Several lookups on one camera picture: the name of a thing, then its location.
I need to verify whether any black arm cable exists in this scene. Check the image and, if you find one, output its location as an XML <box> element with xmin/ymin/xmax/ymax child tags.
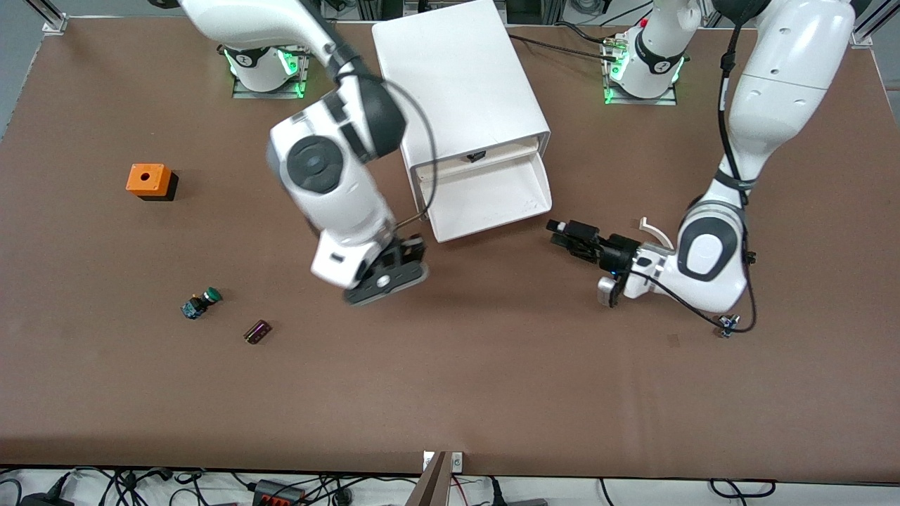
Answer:
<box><xmin>633</xmin><ymin>14</ymin><xmax>759</xmax><ymax>335</ymax></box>
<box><xmin>380</xmin><ymin>77</ymin><xmax>438</xmax><ymax>229</ymax></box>

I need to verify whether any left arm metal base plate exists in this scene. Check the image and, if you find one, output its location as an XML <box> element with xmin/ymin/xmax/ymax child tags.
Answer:
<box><xmin>603</xmin><ymin>32</ymin><xmax>679</xmax><ymax>106</ymax></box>

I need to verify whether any white drawer cabinet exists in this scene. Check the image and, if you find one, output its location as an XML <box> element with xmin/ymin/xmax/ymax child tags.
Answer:
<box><xmin>371</xmin><ymin>0</ymin><xmax>551</xmax><ymax>212</ymax></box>

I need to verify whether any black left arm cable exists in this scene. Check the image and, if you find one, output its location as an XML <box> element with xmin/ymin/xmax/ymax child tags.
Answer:
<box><xmin>633</xmin><ymin>14</ymin><xmax>759</xmax><ymax>335</ymax></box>

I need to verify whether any black red power strip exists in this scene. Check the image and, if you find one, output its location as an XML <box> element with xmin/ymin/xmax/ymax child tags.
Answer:
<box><xmin>252</xmin><ymin>479</ymin><xmax>307</xmax><ymax>506</ymax></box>

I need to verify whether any orange button enclosure box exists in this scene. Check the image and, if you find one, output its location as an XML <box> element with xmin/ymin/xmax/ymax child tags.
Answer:
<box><xmin>126</xmin><ymin>164</ymin><xmax>179</xmax><ymax>202</ymax></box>

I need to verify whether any brown wooden post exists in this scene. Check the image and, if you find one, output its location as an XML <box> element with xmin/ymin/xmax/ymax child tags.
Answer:
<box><xmin>406</xmin><ymin>451</ymin><xmax>452</xmax><ymax>506</ymax></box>

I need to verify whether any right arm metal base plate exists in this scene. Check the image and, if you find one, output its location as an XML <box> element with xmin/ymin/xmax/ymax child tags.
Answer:
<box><xmin>231</xmin><ymin>48</ymin><xmax>310</xmax><ymax>100</ymax></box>

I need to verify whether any black cable behind cabinet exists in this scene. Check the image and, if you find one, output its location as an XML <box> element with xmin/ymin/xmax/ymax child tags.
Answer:
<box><xmin>554</xmin><ymin>21</ymin><xmax>616</xmax><ymax>44</ymax></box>
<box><xmin>508</xmin><ymin>34</ymin><xmax>623</xmax><ymax>60</ymax></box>

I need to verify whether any green push button switch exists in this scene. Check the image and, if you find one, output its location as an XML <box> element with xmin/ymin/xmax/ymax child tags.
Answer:
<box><xmin>181</xmin><ymin>287</ymin><xmax>223</xmax><ymax>320</ymax></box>

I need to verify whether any aluminium frame profile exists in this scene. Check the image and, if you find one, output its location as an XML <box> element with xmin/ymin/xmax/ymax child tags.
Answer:
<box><xmin>849</xmin><ymin>0</ymin><xmax>900</xmax><ymax>48</ymax></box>
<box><xmin>25</xmin><ymin>0</ymin><xmax>69</xmax><ymax>34</ymax></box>

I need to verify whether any white drawer with black handle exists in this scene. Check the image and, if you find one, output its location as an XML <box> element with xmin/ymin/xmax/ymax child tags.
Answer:
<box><xmin>415</xmin><ymin>151</ymin><xmax>554</xmax><ymax>244</ymax></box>
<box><xmin>413</xmin><ymin>138</ymin><xmax>542</xmax><ymax>176</ymax></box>

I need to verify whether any white curved plastic part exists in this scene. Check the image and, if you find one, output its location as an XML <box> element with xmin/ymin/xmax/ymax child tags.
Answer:
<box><xmin>638</xmin><ymin>218</ymin><xmax>676</xmax><ymax>250</ymax></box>

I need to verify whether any black looped floor cable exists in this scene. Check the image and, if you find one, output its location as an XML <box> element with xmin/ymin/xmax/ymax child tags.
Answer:
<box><xmin>709</xmin><ymin>478</ymin><xmax>776</xmax><ymax>501</ymax></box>

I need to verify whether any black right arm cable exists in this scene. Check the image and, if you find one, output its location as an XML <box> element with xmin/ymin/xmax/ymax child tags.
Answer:
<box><xmin>380</xmin><ymin>77</ymin><xmax>438</xmax><ymax>229</ymax></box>

